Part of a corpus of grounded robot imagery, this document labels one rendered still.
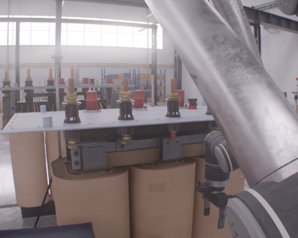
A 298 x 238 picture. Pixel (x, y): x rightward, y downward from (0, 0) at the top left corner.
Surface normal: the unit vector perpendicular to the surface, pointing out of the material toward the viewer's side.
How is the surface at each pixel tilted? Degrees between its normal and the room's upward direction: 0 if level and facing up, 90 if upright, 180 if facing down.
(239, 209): 68
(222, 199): 90
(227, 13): 103
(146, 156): 90
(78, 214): 90
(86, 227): 90
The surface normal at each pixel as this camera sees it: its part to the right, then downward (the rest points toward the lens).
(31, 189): 0.41, 0.11
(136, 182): -0.65, 0.10
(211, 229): -0.02, 0.13
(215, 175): -0.44, 0.11
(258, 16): -0.91, 0.05
